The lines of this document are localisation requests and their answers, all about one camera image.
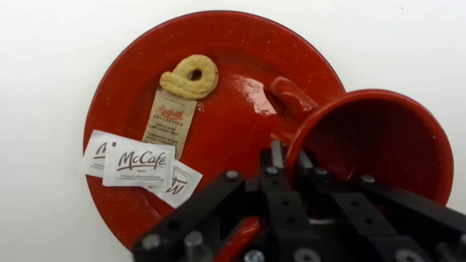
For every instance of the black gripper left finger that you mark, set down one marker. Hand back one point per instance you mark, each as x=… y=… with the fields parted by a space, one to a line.
x=227 y=213

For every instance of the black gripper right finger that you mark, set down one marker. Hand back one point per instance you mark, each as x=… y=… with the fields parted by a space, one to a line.
x=379 y=219

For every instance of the red enamel mug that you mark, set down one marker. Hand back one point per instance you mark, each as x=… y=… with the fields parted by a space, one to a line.
x=379 y=141

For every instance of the red round plate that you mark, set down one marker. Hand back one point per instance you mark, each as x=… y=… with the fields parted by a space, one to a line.
x=233 y=49

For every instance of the white McCafe sugar packet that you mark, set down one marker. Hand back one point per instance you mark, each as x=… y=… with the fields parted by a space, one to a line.
x=184 y=184
x=139 y=165
x=95 y=154

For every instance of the brown paper tea packet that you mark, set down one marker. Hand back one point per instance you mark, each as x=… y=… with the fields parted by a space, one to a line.
x=169 y=122

